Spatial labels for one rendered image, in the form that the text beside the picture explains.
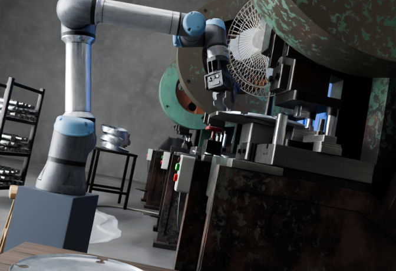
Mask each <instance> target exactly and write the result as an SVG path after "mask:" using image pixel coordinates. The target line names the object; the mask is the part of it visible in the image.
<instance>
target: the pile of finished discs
mask: <svg viewBox="0 0 396 271"><path fill-rule="evenodd" d="M97 262H100V260H99V259H97V257H96V256H88V255H77V254H45V255H36V256H30V257H26V258H23V259H20V260H19V261H18V263H17V264H16V265H17V266H16V265H14V263H13V264H12V265H11V267H10V268H9V271H143V270H141V269H139V268H137V267H134V266H132V265H128V264H126V263H123V262H119V261H116V260H111V259H108V261H105V260H104V261H103V262H104V264H101V263H97ZM18 266H28V267H29V268H21V267H18Z"/></svg>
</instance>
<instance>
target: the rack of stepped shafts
mask: <svg viewBox="0 0 396 271"><path fill-rule="evenodd" d="M14 81H15V79H14V78H12V77H9V80H8V82H7V84H6V85H5V84H1V83H0V87H3V88H5V94H4V97H3V98H2V97H0V155H3V156H20V157H25V160H24V165H23V168H22V173H21V176H19V175H16V174H19V173H20V170H16V169H13V168H10V167H7V166H2V165H0V190H9V189H10V185H16V186H18V185H19V186H24V184H25V179H26V176H27V171H28V166H29V161H30V157H31V152H32V147H33V144H34V139H35V134H36V130H37V125H38V120H39V115H40V112H41V107H42V102H43V99H44V94H45V89H43V88H40V90H36V89H34V88H31V87H27V86H25V85H22V84H19V83H17V82H14ZM13 86H16V87H19V88H23V89H25V90H28V91H32V92H35V93H37V94H39V96H38V101H37V106H36V110H35V111H29V110H27V109H31V110H34V108H35V106H34V105H30V104H26V103H22V102H19V101H15V100H10V99H11V94H12V89H13ZM25 108H27V109H25ZM27 114H28V115H34V117H32V116H28V115H27ZM5 120H9V121H15V122H19V123H24V124H30V125H32V128H31V133H30V137H29V142H28V143H23V142H21V141H25V142H27V141H28V138H26V137H21V136H19V135H16V134H10V133H5V132H3V130H4V125H5ZM26 120H30V121H26ZM31 121H33V122H31ZM22 147H27V148H22ZM4 151H10V152H4ZM12 152H16V153H12ZM19 180H20V181H19Z"/></svg>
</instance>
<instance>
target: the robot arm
mask: <svg viewBox="0 0 396 271"><path fill-rule="evenodd" d="M57 15H58V17H59V19H60V21H61V39H62V40H63V41H64V42H65V44H66V46H65V114H64V115H61V116H58V117H57V119H56V122H55V124H54V132H53V135H52V140H51V145H50V149H49V154H48V159H47V163H46V165H45V167H44V168H43V170H42V172H41V174H40V175H39V177H38V178H37V181H36V185H35V187H36V188H37V189H40V190H43V191H48V192H52V193H58V194H67V195H73V196H83V195H85V194H86V191H87V184H86V177H85V166H86V162H87V157H88V154H90V153H91V152H92V151H93V149H94V148H95V146H96V143H97V135H96V133H95V117H94V116H93V115H92V113H91V45H92V44H93V43H95V30H96V29H97V25H98V24H99V23H104V24H111V25H118V26H122V27H129V28H135V29H142V30H146V31H153V32H159V33H163V34H170V35H173V44H174V46H175V47H182V48H184V47H207V67H208V75H205V76H204V80H205V87H206V90H208V91H210V90H211V91H213V99H214V102H213V104H214V106H215V107H216V108H217V109H218V110H219V111H221V112H224V111H232V109H233V106H234V103H235V100H236V95H237V92H240V86H239V84H238V83H237V82H236V80H235V79H234V78H233V76H232V75H231V73H230V72H229V71H228V69H227V68H226V67H225V66H227V65H228V64H229V56H228V48H227V39H226V28H225V23H224V22H223V21H222V20H221V19H217V18H213V19H209V20H207V21H206V19H205V17H204V16H203V15H202V14H201V13H199V12H196V11H193V12H189V13H188V14H184V13H180V12H174V11H168V10H163V9H157V8H151V7H147V6H141V5H134V4H128V3H124V2H118V1H112V0H59V1H58V3H57ZM206 80H207V81H208V87H207V86H206ZM223 93H225V97H223V96H221V95H223Z"/></svg>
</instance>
